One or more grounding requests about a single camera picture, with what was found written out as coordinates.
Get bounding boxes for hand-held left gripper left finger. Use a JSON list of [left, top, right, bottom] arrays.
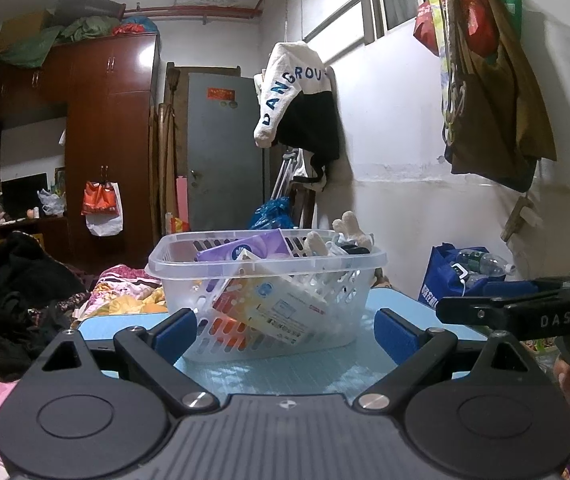
[[17, 308, 220, 417]]

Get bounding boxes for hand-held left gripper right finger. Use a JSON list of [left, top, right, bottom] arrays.
[[352, 308, 552, 415]]

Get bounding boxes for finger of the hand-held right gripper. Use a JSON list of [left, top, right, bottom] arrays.
[[482, 276, 570, 298], [436, 296, 528, 332]]

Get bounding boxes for white plastic basket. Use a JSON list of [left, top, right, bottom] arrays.
[[146, 229, 388, 363]]

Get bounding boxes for orange and white packet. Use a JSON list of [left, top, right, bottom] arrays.
[[211, 260, 328, 346]]

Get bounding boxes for purple tissue packet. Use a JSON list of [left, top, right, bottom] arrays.
[[196, 230, 290, 263]]

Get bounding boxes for white plush toy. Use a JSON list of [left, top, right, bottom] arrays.
[[305, 211, 374, 258]]

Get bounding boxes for plastic water bottle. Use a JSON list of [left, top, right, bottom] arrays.
[[457, 250, 516, 276]]

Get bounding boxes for blue tote bag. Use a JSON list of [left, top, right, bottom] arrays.
[[418, 243, 496, 311]]

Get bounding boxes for pink floral blanket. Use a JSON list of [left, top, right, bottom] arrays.
[[72, 265, 168, 321]]

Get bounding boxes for white hanging bag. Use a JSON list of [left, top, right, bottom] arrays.
[[87, 182, 124, 237]]

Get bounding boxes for pink board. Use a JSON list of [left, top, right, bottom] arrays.
[[176, 176, 190, 226]]

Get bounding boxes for blue plastic bag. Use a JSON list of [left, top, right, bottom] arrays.
[[250, 197, 293, 231]]

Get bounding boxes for orange hanging bag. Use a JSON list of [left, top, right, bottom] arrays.
[[81, 181, 118, 217]]

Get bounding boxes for black clothing pile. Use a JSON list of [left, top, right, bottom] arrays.
[[0, 232, 88, 378]]

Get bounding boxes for wooden boards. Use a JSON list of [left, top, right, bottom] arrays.
[[147, 62, 189, 241]]

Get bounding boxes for brown hanging bag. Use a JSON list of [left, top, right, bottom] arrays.
[[445, 0, 558, 193]]

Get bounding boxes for grey metal door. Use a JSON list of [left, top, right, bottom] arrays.
[[187, 72, 266, 233]]

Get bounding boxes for white crumpled plastic bag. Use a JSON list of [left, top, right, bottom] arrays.
[[37, 189, 67, 218]]

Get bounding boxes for metal crutch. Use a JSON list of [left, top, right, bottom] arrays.
[[270, 149, 298, 201]]

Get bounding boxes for black monitor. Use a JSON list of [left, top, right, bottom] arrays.
[[1, 173, 48, 221]]

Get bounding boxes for dark red wooden wardrobe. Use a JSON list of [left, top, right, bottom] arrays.
[[0, 32, 162, 271]]

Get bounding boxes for white and black hoodie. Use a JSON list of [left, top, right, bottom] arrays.
[[253, 41, 342, 191]]

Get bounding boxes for red hanging bag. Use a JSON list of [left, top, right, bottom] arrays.
[[413, 0, 498, 58]]

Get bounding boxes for green cloth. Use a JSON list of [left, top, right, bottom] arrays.
[[0, 16, 120, 68]]

